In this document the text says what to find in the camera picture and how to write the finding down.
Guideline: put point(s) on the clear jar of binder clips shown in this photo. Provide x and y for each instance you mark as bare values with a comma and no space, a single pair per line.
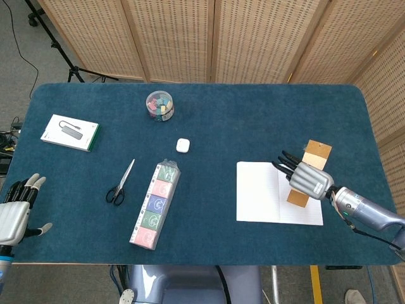
159,106

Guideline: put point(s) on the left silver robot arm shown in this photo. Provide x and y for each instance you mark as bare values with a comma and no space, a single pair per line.
3,266

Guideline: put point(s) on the white earbuds case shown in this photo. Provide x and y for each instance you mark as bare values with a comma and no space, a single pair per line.
183,145

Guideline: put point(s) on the grey-blue robot torso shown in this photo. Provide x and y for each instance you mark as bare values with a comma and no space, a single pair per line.
190,285

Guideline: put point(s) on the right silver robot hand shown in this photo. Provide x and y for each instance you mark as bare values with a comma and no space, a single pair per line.
311,182

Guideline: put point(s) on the brown cardboard tag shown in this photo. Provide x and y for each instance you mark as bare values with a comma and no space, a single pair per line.
318,155

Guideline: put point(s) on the white and green product box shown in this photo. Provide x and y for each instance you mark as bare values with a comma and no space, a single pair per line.
69,133

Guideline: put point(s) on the black caster wheel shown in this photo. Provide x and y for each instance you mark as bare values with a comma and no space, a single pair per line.
33,20

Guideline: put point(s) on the multipack of pocket tissues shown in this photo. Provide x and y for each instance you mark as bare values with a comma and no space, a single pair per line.
155,206

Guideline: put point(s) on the silver table leg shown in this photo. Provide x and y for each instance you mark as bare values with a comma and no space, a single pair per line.
275,285

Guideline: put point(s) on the open white lined notebook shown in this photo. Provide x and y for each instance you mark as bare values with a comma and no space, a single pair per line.
256,196

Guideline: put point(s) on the yellow table leg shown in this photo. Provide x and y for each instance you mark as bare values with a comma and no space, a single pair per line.
316,285

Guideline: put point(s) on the dark blue table cloth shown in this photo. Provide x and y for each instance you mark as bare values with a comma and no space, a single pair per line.
221,126

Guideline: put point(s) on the grey shoe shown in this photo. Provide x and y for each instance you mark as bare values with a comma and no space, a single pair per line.
354,297

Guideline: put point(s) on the woven rattan folding screen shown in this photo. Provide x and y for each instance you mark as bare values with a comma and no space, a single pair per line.
177,38

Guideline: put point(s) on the black tripod stand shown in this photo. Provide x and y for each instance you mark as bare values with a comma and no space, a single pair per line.
76,72

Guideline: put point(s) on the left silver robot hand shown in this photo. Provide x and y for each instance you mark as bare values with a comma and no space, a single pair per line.
12,218

